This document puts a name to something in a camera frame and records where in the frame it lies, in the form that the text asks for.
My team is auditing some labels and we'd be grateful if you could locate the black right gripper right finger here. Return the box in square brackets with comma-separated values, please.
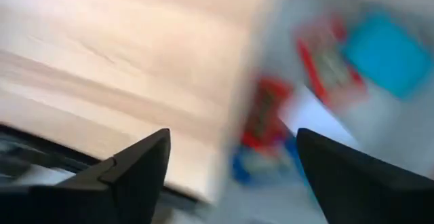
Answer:
[296, 127, 434, 224]

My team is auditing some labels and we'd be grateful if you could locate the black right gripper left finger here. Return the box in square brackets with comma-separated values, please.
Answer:
[0, 128, 172, 224]

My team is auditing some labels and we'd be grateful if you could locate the white card case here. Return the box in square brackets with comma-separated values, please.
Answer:
[281, 91, 360, 150]

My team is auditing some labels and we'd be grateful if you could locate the blue card case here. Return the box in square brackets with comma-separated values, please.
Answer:
[230, 134, 311, 187]

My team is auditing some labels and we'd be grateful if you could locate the teal card case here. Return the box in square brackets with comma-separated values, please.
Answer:
[340, 8, 434, 101]

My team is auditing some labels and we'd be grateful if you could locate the red card case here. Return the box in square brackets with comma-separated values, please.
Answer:
[294, 13, 369, 108]
[239, 76, 296, 155]

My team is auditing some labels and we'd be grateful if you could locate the grey plastic bin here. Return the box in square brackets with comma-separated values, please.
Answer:
[216, 0, 434, 224]

